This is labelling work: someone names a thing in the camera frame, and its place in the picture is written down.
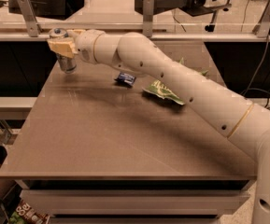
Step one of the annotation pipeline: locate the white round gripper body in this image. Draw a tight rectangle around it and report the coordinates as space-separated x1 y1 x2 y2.
75 30 104 64

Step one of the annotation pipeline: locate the silver blue redbull can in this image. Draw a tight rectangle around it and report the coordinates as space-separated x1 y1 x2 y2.
48 28 77 74

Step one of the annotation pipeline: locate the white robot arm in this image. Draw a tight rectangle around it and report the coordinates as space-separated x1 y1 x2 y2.
48 28 270 224

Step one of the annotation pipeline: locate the dark blue snack bar wrapper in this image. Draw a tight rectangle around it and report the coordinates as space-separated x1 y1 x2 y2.
115 72 136 86

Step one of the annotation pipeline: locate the green chip bag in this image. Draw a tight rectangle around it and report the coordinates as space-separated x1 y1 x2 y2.
141 57 209 106

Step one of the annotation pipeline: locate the grey table drawer base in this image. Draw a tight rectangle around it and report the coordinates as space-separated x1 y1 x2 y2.
21 189 249 218

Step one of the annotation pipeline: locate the colourful snack package on floor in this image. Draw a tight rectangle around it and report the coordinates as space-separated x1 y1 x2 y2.
8 200 50 224

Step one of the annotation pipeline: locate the left metal railing bracket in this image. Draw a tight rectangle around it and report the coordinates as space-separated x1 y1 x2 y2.
17 0 41 37

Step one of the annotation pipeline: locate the metal railing bracket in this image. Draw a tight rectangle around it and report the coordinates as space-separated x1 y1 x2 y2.
253 0 270 38
17 0 41 37
143 0 154 37

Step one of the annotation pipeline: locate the middle metal railing bracket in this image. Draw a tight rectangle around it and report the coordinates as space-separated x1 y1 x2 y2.
143 0 154 37

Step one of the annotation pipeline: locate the black cable on floor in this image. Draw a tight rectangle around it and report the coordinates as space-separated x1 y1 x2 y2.
240 35 270 110

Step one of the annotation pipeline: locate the right metal railing bracket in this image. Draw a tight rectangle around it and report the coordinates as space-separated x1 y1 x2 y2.
253 0 270 38

